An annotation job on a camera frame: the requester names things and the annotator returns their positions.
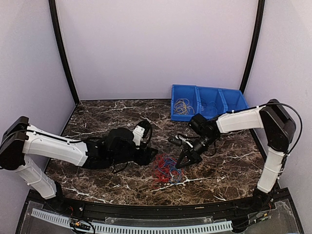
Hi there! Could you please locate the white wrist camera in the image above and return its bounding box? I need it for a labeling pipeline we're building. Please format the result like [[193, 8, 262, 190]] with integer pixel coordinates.
[[132, 125, 145, 147], [168, 134, 193, 148]]

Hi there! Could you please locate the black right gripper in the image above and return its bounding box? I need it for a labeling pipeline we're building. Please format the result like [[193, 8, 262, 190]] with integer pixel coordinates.
[[175, 134, 218, 169]]

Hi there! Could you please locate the left blue storage bin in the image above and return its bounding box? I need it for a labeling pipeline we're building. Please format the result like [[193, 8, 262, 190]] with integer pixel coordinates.
[[171, 84, 199, 122]]

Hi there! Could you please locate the right blue storage bin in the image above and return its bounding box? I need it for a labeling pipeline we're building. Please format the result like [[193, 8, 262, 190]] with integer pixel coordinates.
[[221, 89, 249, 111]]

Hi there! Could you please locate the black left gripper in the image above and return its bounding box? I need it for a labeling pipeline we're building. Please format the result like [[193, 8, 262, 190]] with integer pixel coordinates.
[[109, 142, 158, 167]]

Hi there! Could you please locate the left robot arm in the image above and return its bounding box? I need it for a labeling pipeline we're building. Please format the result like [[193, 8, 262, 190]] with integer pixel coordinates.
[[0, 116, 158, 213]]

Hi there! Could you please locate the white slotted cable duct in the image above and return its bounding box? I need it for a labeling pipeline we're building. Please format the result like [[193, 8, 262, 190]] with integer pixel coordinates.
[[31, 208, 233, 234]]

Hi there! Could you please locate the black left corner post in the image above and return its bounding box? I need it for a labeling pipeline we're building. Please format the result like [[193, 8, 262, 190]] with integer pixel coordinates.
[[48, 0, 80, 105]]

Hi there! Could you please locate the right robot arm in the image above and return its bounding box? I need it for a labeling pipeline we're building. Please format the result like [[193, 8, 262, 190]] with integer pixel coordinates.
[[169, 99, 297, 212]]

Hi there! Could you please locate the black right corner post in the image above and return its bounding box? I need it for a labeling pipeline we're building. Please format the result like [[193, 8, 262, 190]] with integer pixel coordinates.
[[239, 0, 265, 94]]

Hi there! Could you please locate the blue storage bin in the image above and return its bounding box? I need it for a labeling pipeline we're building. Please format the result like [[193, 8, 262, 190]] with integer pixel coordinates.
[[197, 86, 228, 119], [171, 84, 199, 122], [221, 89, 249, 111]]

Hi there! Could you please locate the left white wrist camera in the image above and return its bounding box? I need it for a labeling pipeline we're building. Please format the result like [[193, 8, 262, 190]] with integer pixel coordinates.
[[132, 125, 145, 147]]

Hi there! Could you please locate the black corner post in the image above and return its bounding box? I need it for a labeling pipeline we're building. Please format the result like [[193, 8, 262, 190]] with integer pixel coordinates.
[[48, 0, 80, 105], [239, 0, 265, 94]]

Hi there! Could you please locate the black front rail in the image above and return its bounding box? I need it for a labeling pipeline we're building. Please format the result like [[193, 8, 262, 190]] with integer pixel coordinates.
[[24, 189, 293, 226]]

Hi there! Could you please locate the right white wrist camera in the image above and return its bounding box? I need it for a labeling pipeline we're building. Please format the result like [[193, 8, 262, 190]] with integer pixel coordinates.
[[168, 134, 193, 148]]

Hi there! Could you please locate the middle blue storage bin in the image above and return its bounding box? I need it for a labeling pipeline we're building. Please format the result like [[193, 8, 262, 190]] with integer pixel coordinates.
[[197, 86, 228, 119]]

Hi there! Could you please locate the red blue cable pile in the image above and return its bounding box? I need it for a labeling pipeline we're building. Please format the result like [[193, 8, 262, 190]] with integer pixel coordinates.
[[151, 153, 185, 185]]

